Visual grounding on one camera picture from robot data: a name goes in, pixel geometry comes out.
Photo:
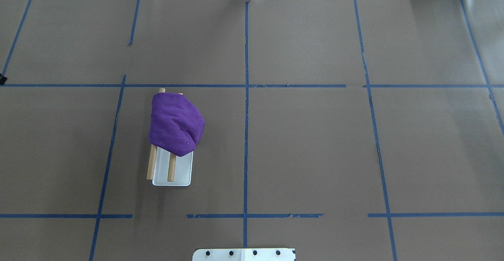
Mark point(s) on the purple towel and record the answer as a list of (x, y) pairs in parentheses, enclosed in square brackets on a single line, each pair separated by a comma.
[(176, 124)]

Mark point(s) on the white towel rack with wooden bars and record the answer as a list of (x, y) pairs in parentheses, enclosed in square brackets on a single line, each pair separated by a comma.
[(167, 169)]

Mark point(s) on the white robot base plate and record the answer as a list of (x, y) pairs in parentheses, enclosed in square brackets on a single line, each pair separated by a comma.
[(245, 254)]

